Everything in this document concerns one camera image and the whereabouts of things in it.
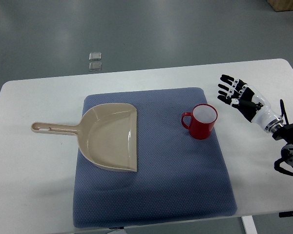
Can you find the blue cushion mat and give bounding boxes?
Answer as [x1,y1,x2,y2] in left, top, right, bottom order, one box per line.
[73,87,237,228]

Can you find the white table leg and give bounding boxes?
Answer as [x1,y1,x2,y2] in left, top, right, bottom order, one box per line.
[241,215,258,234]

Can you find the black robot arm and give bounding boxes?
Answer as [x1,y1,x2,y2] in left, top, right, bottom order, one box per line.
[270,100,293,176]

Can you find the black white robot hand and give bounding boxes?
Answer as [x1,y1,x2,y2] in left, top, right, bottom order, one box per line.
[217,75,284,133]

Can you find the black table control panel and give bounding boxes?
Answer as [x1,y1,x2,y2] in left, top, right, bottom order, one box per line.
[278,211,293,218]

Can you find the wooden box corner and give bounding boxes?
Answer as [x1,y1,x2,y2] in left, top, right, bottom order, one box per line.
[267,0,293,12]

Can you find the red cup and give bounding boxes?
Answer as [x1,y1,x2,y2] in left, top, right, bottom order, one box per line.
[181,103,218,140]

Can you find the upper metal floor plate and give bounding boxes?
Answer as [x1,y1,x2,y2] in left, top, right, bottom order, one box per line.
[89,52,102,61]

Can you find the beige plastic dustpan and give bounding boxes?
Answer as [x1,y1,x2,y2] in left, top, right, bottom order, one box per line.
[31,103,138,172]

